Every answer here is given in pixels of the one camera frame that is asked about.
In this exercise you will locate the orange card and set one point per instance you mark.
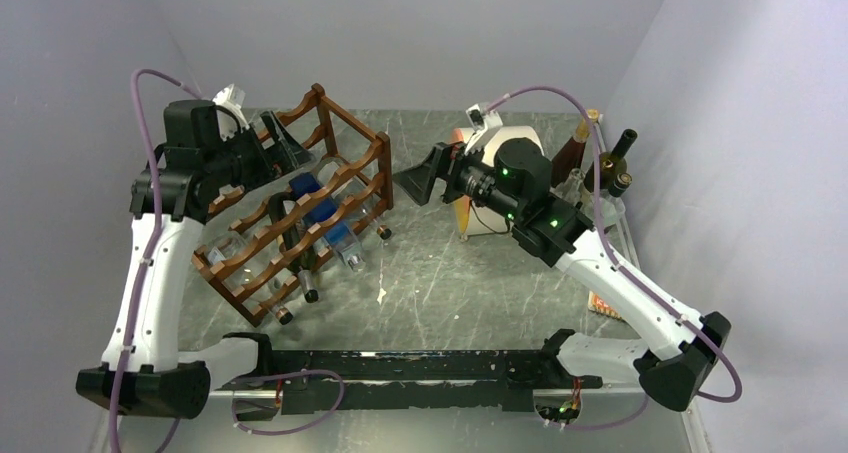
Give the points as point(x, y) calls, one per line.
point(597, 305)

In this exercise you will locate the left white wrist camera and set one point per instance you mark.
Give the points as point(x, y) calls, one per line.
point(231, 119)

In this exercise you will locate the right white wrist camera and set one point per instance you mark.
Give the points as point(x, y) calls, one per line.
point(485, 124)

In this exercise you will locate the white cylinder drum orange face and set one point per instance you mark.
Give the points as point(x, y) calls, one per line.
point(501, 175)

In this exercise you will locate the clear whisky bottle black label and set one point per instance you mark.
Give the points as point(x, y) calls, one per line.
point(611, 204)

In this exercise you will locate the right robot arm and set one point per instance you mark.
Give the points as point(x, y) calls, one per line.
point(677, 348)

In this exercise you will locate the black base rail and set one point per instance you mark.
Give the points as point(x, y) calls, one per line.
point(355, 380)

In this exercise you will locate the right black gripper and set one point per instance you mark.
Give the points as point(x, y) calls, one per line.
point(443, 160)

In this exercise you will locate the green wine bottle white label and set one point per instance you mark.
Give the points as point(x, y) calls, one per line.
point(613, 162)

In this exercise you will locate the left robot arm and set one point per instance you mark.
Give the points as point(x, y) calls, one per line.
point(142, 372)

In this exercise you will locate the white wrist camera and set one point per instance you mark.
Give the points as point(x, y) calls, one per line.
point(485, 124)
point(231, 119)

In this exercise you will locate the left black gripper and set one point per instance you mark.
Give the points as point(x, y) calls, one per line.
point(266, 170)

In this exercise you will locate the brown wooden wine rack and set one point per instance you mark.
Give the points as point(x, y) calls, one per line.
point(342, 194)

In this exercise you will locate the dark red wine bottle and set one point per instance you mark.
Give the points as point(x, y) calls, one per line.
point(570, 154)

